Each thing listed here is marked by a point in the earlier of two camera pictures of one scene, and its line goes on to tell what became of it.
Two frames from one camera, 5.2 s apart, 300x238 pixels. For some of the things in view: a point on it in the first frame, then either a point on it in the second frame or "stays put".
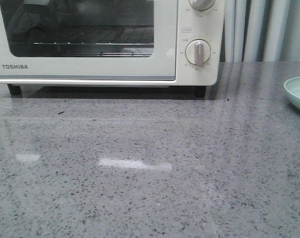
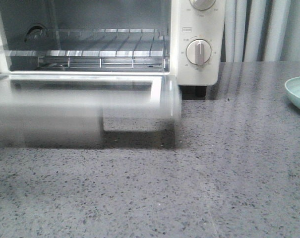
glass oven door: [89, 40] → [85, 110]
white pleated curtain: [265, 30] stays put
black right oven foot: [200, 91] stays put
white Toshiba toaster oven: [106, 43] stays put
